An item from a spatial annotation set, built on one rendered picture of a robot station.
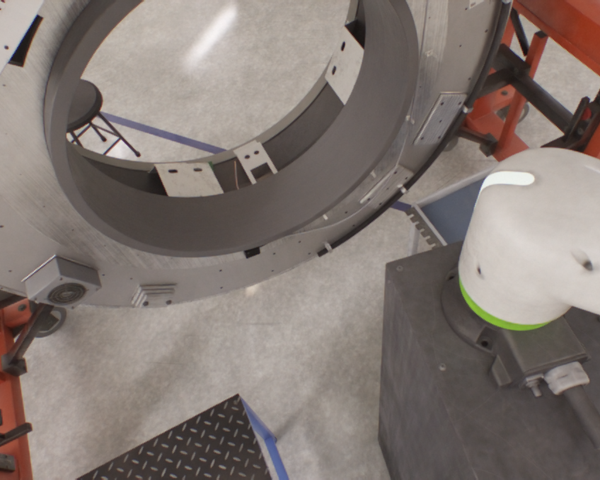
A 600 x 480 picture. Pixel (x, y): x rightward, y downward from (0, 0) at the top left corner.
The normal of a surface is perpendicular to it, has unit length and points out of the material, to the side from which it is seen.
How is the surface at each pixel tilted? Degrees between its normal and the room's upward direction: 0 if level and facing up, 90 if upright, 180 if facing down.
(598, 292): 81
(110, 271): 90
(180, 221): 42
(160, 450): 0
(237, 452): 0
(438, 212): 0
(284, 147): 16
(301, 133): 26
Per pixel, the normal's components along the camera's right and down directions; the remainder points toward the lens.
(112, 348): -0.09, -0.52
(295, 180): -0.33, -0.39
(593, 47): -0.89, 0.42
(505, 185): -0.41, -0.54
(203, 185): 0.31, -0.67
